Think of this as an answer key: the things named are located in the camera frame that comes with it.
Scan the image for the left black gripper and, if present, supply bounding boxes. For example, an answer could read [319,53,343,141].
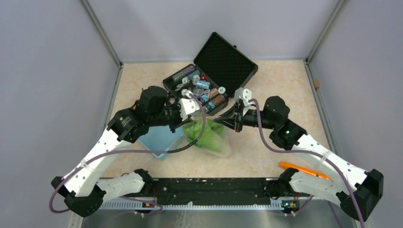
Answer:
[149,97,192,133]

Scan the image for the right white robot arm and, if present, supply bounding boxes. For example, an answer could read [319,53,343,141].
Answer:
[215,96,384,225]

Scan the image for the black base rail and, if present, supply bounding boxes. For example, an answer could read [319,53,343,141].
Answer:
[133,178,306,206]

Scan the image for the clear zip top bag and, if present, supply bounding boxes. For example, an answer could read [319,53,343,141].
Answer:
[182,114,234,159]

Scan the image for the white cable duct strip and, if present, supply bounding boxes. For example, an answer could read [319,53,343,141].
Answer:
[99,199,284,211]

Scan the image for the clear round dealer button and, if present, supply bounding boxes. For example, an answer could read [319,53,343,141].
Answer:
[192,87,204,97]

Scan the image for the orange marker pen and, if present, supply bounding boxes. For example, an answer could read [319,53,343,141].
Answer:
[279,161,331,180]

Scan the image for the light blue plastic basket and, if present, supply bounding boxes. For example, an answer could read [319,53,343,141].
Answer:
[138,126,185,151]

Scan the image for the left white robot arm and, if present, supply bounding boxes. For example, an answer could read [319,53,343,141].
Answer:
[51,86,203,218]

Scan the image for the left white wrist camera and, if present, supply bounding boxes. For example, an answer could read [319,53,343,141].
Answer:
[178,90,200,121]

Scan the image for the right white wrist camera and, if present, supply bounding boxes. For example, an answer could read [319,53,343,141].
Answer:
[234,87,252,108]

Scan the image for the black poker chip case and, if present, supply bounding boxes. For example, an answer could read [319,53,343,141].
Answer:
[163,32,258,115]

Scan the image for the green napa cabbage toy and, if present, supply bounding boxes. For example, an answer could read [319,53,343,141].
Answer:
[183,119,229,155]

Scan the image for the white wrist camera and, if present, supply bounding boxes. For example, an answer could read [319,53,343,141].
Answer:
[178,90,200,121]
[234,87,252,108]

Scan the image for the white single poker chip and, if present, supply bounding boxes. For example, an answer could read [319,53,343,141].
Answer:
[218,86,226,94]

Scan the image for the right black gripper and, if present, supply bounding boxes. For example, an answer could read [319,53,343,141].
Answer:
[214,101,277,133]

